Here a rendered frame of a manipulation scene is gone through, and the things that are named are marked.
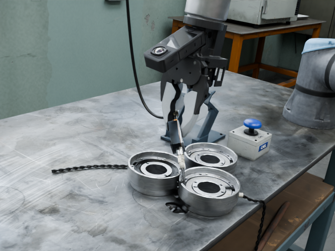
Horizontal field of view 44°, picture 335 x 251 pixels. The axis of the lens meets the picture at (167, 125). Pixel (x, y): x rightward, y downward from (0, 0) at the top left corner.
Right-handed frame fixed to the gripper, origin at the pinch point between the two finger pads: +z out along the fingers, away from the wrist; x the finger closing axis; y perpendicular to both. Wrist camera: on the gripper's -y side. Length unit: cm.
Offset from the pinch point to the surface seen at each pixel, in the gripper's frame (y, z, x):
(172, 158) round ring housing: 1.0, 6.2, -0.3
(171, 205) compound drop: -7.1, 10.5, -7.7
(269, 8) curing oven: 205, -29, 90
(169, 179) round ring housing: -6.0, 6.8, -5.4
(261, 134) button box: 23.7, 2.1, -6.7
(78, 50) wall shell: 105, 17, 158
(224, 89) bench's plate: 59, 2, 25
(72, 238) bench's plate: -24.0, 13.1, -3.3
